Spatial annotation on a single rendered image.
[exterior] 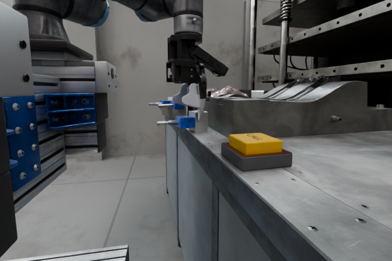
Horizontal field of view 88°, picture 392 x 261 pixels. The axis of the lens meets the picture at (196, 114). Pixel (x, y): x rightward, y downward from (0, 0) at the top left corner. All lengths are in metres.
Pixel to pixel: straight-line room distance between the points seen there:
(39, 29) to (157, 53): 2.32
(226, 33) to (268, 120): 2.74
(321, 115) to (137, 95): 2.56
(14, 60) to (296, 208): 0.31
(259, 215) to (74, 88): 0.58
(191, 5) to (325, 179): 0.44
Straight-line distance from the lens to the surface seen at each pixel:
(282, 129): 0.52
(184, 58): 0.53
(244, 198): 0.28
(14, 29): 0.29
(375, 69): 1.22
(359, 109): 0.68
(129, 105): 2.94
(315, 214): 0.23
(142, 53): 2.96
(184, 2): 0.55
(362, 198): 0.28
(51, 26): 0.75
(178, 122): 0.53
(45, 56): 0.71
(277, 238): 0.23
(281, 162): 0.32
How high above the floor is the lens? 0.91
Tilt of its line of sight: 7 degrees down
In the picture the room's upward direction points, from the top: straight up
